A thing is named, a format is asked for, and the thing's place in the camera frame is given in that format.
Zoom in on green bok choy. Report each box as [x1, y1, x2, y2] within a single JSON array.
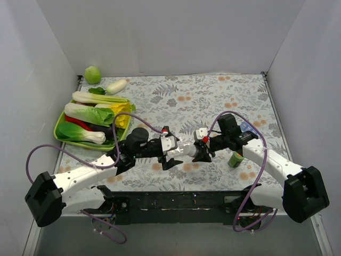
[[55, 122, 106, 145]]

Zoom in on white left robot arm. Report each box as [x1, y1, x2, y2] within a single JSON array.
[[25, 126, 179, 227]]

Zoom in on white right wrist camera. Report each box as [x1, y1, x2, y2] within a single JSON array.
[[193, 127, 208, 142]]

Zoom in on purple eggplant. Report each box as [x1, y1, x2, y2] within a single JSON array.
[[86, 123, 113, 140]]

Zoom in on long bok choy stalk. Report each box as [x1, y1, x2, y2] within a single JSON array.
[[72, 91, 129, 104]]

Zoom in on white radish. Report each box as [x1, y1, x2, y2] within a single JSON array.
[[105, 79, 127, 94]]

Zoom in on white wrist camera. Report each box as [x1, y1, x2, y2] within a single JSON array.
[[160, 136, 178, 155], [193, 127, 208, 142]]

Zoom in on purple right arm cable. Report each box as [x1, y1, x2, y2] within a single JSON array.
[[205, 110, 278, 233]]

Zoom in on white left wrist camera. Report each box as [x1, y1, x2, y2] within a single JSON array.
[[160, 136, 178, 155]]

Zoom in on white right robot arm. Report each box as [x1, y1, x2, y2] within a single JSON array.
[[187, 111, 330, 223]]

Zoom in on red chili pepper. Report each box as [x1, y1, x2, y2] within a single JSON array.
[[64, 115, 93, 131]]

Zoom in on green plastic tray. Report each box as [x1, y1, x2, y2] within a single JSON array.
[[54, 95, 135, 151]]

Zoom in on green round cabbage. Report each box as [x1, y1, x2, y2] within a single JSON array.
[[84, 66, 102, 84]]

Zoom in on white pill bottle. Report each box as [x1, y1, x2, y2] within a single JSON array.
[[184, 145, 205, 158]]

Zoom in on yellow leafy vegetable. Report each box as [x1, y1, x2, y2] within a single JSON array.
[[110, 102, 132, 129]]

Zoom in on green pill bottle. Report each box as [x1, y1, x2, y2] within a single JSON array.
[[228, 151, 244, 168]]

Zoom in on napa cabbage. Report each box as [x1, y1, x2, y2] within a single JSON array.
[[64, 103, 115, 127]]

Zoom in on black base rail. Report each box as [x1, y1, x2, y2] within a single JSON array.
[[85, 188, 246, 225]]

